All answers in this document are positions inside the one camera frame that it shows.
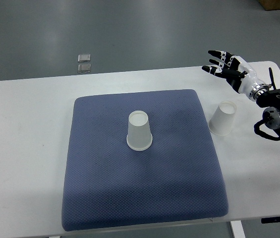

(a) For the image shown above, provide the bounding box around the white paper cup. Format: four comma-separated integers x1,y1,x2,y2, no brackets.
208,101,237,136
126,111,153,151

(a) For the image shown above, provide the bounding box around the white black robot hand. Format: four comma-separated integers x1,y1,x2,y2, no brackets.
202,50,268,100

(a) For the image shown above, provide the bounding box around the lower metal floor plate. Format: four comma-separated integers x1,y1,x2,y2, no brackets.
78,63,91,73

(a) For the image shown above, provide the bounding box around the metal floor plate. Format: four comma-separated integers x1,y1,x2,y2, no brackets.
78,63,91,73
78,53,91,62

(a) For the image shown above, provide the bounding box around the white table leg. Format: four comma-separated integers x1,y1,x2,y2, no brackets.
230,221,246,238

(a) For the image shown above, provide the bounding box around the blue fabric cushion mat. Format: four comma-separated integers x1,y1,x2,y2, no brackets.
62,89,228,231

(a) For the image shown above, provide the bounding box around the brown cardboard box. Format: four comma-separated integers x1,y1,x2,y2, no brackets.
258,0,280,11

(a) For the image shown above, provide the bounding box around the upper metal floor plate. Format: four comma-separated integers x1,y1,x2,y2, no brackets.
78,53,91,62

